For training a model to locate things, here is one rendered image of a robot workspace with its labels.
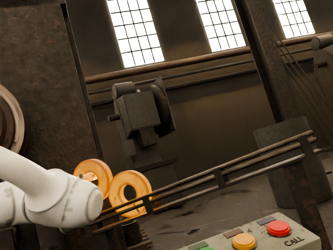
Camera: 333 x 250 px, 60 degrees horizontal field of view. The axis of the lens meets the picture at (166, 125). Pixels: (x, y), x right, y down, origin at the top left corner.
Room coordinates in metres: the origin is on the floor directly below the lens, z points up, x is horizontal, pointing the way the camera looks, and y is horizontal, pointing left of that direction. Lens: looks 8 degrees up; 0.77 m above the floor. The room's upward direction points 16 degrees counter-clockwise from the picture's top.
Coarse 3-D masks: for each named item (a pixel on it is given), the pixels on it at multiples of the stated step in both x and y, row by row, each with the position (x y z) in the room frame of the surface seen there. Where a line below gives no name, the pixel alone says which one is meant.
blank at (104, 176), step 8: (88, 160) 1.00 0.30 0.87; (96, 160) 1.01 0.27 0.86; (80, 168) 1.02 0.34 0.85; (88, 168) 1.01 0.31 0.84; (96, 168) 1.00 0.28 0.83; (104, 168) 0.99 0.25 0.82; (96, 176) 1.00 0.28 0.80; (104, 176) 0.99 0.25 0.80; (112, 176) 1.01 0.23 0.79; (104, 184) 0.99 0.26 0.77; (104, 192) 1.00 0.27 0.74
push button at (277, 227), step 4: (276, 220) 0.58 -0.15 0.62; (280, 220) 0.57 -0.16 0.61; (268, 224) 0.57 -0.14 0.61; (272, 224) 0.57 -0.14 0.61; (276, 224) 0.56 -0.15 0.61; (280, 224) 0.56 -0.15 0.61; (284, 224) 0.56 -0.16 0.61; (288, 224) 0.56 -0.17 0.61; (268, 228) 0.56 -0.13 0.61; (272, 228) 0.56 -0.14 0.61; (276, 228) 0.55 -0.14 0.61; (280, 228) 0.55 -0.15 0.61; (284, 228) 0.55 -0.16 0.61; (288, 228) 0.55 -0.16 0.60; (272, 232) 0.55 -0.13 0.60; (276, 232) 0.55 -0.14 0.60; (280, 232) 0.55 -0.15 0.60; (284, 232) 0.54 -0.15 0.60; (288, 232) 0.55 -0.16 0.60
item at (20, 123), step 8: (0, 88) 1.09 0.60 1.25; (8, 96) 1.09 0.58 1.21; (8, 104) 1.09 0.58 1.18; (16, 104) 1.10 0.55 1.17; (16, 112) 1.10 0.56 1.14; (16, 120) 1.10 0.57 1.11; (24, 120) 1.11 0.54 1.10; (16, 128) 1.09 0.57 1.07; (24, 128) 1.10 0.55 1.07; (16, 136) 1.09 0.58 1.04; (24, 136) 1.14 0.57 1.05; (16, 144) 1.09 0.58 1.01; (16, 152) 1.09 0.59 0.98
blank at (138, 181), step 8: (120, 176) 0.97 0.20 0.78; (128, 176) 0.96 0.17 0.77; (136, 176) 0.95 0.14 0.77; (144, 176) 0.97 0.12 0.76; (112, 184) 0.98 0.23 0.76; (120, 184) 0.97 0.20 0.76; (128, 184) 0.96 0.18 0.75; (136, 184) 0.95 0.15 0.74; (144, 184) 0.94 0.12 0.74; (112, 192) 0.98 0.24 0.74; (120, 192) 0.99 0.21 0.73; (136, 192) 0.96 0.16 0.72; (144, 192) 0.95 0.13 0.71; (112, 200) 0.99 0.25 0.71; (120, 200) 0.98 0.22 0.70; (120, 208) 0.98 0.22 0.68; (144, 208) 0.95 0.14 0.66; (128, 216) 0.97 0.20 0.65
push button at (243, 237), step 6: (240, 234) 0.55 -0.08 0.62; (246, 234) 0.55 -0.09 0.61; (234, 240) 0.54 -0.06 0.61; (240, 240) 0.54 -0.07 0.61; (246, 240) 0.54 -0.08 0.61; (252, 240) 0.53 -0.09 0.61; (234, 246) 0.54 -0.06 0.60; (240, 246) 0.53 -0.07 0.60; (246, 246) 0.53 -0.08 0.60; (252, 246) 0.53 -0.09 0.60
